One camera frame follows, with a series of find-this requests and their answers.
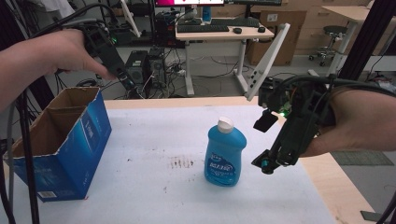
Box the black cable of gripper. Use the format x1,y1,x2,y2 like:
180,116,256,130
279,75,396,98
31,3,117,40

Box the white table mat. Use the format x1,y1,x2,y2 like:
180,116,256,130
0,105,339,224

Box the black computer tower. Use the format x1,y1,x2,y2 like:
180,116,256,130
125,49,149,90
147,47,168,91

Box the monitor with pink screen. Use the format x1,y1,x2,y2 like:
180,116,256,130
154,0,225,7

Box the black stool on wheels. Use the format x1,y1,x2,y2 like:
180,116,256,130
308,25,348,67

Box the grey floor mat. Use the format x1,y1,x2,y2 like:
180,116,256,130
331,150,395,167

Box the dark monitor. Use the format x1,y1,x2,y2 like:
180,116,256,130
224,0,283,7

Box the black keyboard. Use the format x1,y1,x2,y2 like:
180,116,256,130
210,17,262,29
176,24,231,34

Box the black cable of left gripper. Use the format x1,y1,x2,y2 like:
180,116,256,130
31,3,117,40

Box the white desk with light top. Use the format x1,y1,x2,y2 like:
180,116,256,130
321,5,376,77

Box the white desk with wooden top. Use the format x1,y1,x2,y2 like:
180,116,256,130
175,25,276,97

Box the black computer case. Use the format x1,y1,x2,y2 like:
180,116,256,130
154,11,179,49

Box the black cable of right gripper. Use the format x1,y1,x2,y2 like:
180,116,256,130
279,75,396,98

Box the black metal post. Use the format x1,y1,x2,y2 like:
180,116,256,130
337,0,396,82

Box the person's right hand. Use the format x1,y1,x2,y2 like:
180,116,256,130
300,88,380,158

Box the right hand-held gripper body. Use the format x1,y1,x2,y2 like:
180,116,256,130
244,22,337,167

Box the person's left hand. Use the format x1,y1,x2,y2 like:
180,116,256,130
39,28,117,82

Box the grey cable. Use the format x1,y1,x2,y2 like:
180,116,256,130
6,102,17,206

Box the blue cardboard box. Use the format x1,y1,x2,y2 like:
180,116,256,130
3,86,113,203

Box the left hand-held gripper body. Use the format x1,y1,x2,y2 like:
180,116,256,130
78,0,141,77

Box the blue bottle with white cap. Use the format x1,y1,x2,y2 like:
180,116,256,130
204,116,248,188

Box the brown cardboard boxes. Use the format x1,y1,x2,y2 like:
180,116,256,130
247,9,308,67

